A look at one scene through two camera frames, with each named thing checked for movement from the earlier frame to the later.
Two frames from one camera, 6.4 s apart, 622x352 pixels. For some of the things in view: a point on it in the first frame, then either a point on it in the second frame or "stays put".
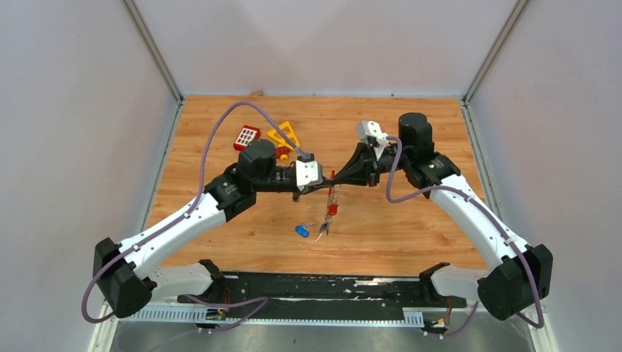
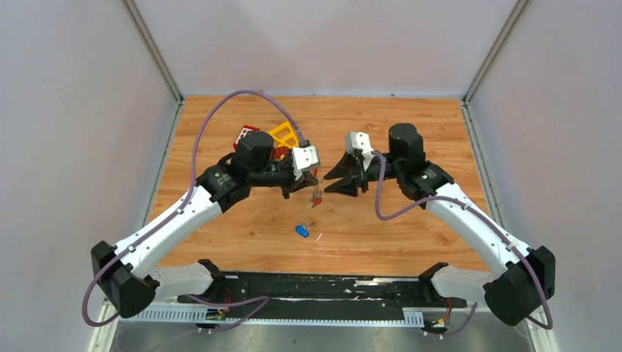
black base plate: (328, 295) stays put
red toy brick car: (282, 152) stays put
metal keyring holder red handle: (332, 208) -> (317, 196)
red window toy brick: (247, 133) stays put
